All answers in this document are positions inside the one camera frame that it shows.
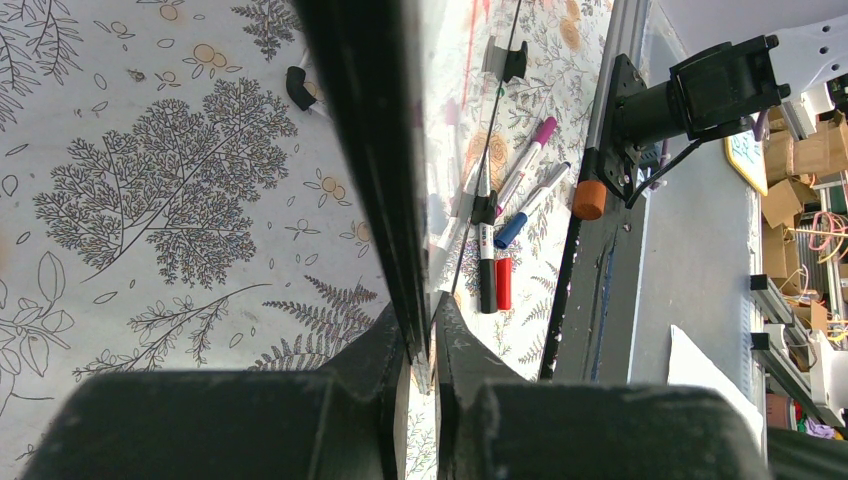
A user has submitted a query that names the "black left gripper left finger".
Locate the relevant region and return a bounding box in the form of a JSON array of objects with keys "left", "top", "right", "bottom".
[{"left": 311, "top": 305, "right": 410, "bottom": 479}]

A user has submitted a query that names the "white black-framed whiteboard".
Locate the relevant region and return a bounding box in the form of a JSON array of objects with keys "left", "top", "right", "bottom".
[{"left": 294, "top": 1, "right": 526, "bottom": 378}]

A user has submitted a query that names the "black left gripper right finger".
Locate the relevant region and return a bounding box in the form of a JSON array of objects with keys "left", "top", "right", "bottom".
[{"left": 433, "top": 292, "right": 525, "bottom": 479}]

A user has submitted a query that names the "blue whiteboard marker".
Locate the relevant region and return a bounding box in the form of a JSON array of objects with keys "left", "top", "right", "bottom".
[{"left": 494, "top": 162, "right": 571, "bottom": 250}]

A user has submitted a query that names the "black whiteboard marker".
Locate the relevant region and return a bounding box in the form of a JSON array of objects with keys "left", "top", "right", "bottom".
[{"left": 472, "top": 161, "right": 497, "bottom": 314}]

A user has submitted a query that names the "background clutter shelf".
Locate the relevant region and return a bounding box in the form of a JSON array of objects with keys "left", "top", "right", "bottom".
[{"left": 724, "top": 77, "right": 847, "bottom": 437}]

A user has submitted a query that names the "small brown block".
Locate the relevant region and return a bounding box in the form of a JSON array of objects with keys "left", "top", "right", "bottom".
[{"left": 572, "top": 180, "right": 607, "bottom": 221}]

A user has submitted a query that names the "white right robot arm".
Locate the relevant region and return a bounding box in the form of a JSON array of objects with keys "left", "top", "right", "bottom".
[{"left": 613, "top": 16, "right": 847, "bottom": 146}]

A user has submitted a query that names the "red marker cap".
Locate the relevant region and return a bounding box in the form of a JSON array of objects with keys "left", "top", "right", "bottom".
[{"left": 495, "top": 257, "right": 513, "bottom": 311}]

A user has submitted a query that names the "pink whiteboard marker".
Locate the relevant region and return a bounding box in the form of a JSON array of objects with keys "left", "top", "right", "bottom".
[{"left": 496, "top": 117, "right": 558, "bottom": 217}]

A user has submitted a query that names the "floral table mat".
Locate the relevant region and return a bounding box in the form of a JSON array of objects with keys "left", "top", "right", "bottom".
[{"left": 1, "top": 1, "right": 613, "bottom": 479}]

